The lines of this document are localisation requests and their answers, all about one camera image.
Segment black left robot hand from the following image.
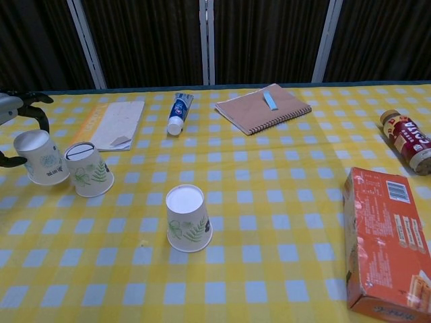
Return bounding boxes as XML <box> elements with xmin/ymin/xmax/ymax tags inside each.
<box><xmin>0</xmin><ymin>89</ymin><xmax>55</xmax><ymax>168</ymax></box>

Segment white paper cup blue print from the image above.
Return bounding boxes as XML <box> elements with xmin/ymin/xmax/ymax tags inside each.
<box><xmin>13</xmin><ymin>129</ymin><xmax>71</xmax><ymax>186</ymax></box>

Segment white paper cup black line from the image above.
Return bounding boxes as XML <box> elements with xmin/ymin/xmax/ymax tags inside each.
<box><xmin>63</xmin><ymin>141</ymin><xmax>115</xmax><ymax>199</ymax></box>

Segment orange and white booklet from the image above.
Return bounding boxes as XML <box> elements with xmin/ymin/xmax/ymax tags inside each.
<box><xmin>71</xmin><ymin>100</ymin><xmax>145</xmax><ymax>152</ymax></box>

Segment blue white toothpaste tube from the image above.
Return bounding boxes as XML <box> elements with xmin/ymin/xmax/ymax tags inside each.
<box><xmin>166</xmin><ymin>93</ymin><xmax>195</xmax><ymax>137</ymax></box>

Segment white paper cup green leaves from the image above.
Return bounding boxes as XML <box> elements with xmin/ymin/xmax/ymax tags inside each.
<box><xmin>165</xmin><ymin>184</ymin><xmax>213</xmax><ymax>254</ymax></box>

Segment brown spiral notebook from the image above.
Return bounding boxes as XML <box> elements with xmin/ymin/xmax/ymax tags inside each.
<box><xmin>215</xmin><ymin>83</ymin><xmax>312</xmax><ymax>136</ymax></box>

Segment light blue sticky strip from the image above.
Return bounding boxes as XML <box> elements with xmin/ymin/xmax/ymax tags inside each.
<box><xmin>263</xmin><ymin>90</ymin><xmax>279</xmax><ymax>111</ymax></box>

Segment yellow checkered tablecloth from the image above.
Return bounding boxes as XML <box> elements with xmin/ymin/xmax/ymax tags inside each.
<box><xmin>0</xmin><ymin>83</ymin><xmax>431</xmax><ymax>323</ymax></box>

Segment orange biscuit box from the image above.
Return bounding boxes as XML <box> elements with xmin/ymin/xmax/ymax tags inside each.
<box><xmin>343</xmin><ymin>166</ymin><xmax>431</xmax><ymax>323</ymax></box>

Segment red Costa coffee bottle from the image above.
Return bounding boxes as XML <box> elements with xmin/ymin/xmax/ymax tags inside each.
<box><xmin>379</xmin><ymin>109</ymin><xmax>431</xmax><ymax>176</ymax></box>

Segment white screen frame post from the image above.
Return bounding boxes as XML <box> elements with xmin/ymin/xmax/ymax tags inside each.
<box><xmin>311</xmin><ymin>0</ymin><xmax>344</xmax><ymax>84</ymax></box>
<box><xmin>199</xmin><ymin>0</ymin><xmax>216</xmax><ymax>86</ymax></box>
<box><xmin>66</xmin><ymin>0</ymin><xmax>108</xmax><ymax>90</ymax></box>

